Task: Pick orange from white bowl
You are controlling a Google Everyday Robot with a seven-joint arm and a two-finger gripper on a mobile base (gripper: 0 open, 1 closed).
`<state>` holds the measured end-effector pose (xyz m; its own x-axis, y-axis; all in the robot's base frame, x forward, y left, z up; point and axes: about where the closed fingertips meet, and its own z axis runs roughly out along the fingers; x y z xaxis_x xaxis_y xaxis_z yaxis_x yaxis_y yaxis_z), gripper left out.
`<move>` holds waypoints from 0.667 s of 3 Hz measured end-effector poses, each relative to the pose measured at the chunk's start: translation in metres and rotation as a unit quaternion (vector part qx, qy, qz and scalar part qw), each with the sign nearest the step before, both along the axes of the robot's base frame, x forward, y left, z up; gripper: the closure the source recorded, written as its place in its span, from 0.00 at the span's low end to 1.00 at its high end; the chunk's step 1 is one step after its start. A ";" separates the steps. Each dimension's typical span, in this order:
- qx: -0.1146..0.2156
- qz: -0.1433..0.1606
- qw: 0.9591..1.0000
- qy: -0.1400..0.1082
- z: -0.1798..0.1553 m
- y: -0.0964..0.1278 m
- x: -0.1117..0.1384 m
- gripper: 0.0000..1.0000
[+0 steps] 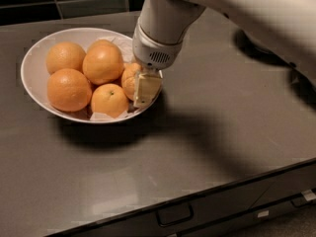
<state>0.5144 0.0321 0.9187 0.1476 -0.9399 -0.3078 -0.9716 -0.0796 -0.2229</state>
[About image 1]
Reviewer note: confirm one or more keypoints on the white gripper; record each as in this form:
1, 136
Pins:
154, 52

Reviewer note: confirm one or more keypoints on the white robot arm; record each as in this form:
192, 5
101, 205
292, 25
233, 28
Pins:
286, 28

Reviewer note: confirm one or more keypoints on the white bowl with oranges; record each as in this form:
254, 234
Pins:
34, 74

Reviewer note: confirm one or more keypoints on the small orange front centre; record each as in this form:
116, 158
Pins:
109, 99

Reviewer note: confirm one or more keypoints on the dark drawer front with handle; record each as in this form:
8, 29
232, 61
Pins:
216, 211

